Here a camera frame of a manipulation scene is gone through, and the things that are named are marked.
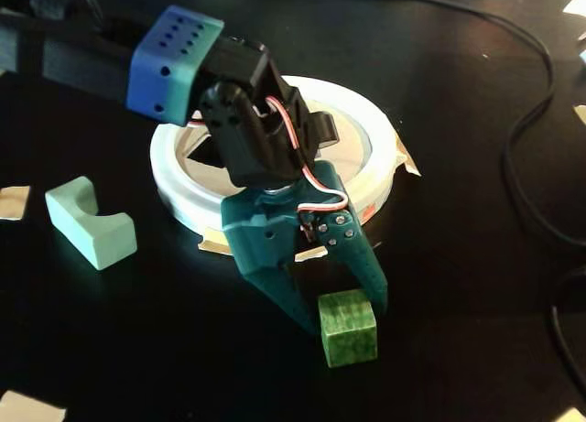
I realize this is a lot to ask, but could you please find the long masking tape strip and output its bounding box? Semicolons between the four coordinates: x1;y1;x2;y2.
197;229;330;264

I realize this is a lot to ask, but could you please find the red white servo wire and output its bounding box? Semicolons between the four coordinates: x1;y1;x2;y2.
263;95;352;233

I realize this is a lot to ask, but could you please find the white round sorter container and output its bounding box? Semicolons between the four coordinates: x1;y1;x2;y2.
149;76;398;240

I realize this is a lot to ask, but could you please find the crumpled masking tape piece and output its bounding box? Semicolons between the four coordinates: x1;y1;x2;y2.
388;128;423;179

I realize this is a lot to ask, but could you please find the torn beige tape piece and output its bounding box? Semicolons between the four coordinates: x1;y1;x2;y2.
0;185;32;222

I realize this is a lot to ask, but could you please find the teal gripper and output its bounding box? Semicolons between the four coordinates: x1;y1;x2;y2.
219;160;389;337

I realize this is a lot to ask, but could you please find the pale green arch block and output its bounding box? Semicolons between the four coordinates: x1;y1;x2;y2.
44;176;138;272

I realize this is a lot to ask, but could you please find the cardboard insert with cut holes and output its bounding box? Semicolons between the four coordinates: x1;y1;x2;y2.
176;99;370;199

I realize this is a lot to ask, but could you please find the black cable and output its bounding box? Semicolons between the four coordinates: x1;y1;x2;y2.
548;265;586;403
196;0;586;248

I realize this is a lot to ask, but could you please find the green wooden cube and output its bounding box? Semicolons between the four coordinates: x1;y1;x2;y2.
317;289;379;367

